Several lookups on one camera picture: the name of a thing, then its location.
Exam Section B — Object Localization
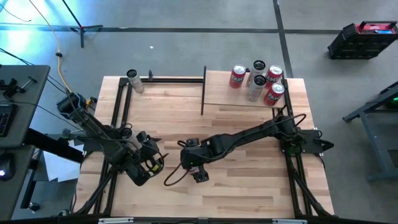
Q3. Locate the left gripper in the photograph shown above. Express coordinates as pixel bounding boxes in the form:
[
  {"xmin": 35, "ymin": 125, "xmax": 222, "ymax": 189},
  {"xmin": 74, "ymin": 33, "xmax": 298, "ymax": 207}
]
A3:
[{"xmin": 138, "ymin": 130, "xmax": 170, "ymax": 175}]

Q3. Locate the tall white Celsius can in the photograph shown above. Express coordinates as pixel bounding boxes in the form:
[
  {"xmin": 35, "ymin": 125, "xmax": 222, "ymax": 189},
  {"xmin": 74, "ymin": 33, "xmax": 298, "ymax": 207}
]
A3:
[
  {"xmin": 126, "ymin": 68, "xmax": 146, "ymax": 94},
  {"xmin": 121, "ymin": 127, "xmax": 142, "ymax": 151},
  {"xmin": 246, "ymin": 74, "xmax": 267, "ymax": 103},
  {"xmin": 246, "ymin": 60, "xmax": 267, "ymax": 82}
]

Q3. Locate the wooden shelf with black legs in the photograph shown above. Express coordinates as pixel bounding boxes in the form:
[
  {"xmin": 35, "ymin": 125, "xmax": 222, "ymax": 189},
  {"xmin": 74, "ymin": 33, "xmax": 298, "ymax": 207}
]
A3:
[{"xmin": 200, "ymin": 65, "xmax": 289, "ymax": 119}]

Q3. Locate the black desk beam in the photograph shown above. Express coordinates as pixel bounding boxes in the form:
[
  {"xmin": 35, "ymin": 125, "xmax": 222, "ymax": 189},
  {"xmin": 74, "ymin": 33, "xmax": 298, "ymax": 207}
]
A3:
[{"xmin": 24, "ymin": 128, "xmax": 85, "ymax": 164}]

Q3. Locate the black light stand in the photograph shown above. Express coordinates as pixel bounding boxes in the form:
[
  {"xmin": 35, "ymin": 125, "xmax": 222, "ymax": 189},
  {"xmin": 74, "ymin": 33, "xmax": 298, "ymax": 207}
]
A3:
[{"xmin": 61, "ymin": 0, "xmax": 104, "ymax": 49}]

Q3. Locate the low grey desk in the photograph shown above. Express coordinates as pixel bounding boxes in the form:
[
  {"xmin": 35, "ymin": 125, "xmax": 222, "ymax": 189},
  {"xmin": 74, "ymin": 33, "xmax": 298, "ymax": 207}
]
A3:
[{"xmin": 0, "ymin": 145, "xmax": 35, "ymax": 220}]

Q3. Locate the black computer mouse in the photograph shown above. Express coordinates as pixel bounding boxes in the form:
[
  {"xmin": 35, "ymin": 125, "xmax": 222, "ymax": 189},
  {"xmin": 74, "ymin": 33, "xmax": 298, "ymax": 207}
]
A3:
[{"xmin": 0, "ymin": 154, "xmax": 16, "ymax": 182}]

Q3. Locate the black keyboard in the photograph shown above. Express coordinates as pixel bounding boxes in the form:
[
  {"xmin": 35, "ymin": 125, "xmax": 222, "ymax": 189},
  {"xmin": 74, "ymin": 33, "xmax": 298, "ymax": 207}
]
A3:
[{"xmin": 0, "ymin": 104, "xmax": 18, "ymax": 137}]

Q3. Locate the black clamp tool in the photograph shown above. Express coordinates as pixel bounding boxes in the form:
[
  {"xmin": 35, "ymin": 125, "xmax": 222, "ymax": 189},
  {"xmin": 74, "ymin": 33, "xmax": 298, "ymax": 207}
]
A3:
[{"xmin": 0, "ymin": 76, "xmax": 38, "ymax": 98}]

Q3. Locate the grey side table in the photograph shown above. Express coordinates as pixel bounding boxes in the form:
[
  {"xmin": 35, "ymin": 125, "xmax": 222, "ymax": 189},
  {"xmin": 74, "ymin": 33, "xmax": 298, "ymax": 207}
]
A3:
[{"xmin": 342, "ymin": 81, "xmax": 398, "ymax": 181}]

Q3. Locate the black and red toolbox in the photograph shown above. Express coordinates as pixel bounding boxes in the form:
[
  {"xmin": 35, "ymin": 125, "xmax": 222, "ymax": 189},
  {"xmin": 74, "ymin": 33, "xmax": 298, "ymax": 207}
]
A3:
[{"xmin": 327, "ymin": 21, "xmax": 398, "ymax": 60}]

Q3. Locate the black device with green light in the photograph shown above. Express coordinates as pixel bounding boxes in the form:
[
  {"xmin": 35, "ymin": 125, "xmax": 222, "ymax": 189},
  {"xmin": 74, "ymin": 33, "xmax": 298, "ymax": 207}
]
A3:
[{"xmin": 385, "ymin": 93, "xmax": 398, "ymax": 110}]

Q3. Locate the black metal table frame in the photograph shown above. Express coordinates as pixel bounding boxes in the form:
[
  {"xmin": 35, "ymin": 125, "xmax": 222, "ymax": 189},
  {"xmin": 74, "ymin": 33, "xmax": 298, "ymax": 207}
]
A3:
[{"xmin": 73, "ymin": 68, "xmax": 336, "ymax": 224}]

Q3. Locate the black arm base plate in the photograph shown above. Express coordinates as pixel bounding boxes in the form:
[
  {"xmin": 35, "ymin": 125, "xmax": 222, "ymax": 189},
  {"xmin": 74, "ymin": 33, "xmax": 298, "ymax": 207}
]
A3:
[
  {"xmin": 83, "ymin": 136, "xmax": 109, "ymax": 153},
  {"xmin": 278, "ymin": 129, "xmax": 335, "ymax": 155}
]

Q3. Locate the yellow floor cable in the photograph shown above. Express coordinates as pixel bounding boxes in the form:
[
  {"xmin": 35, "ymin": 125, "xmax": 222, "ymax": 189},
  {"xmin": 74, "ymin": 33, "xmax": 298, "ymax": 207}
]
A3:
[{"xmin": 29, "ymin": 0, "xmax": 94, "ymax": 105}]

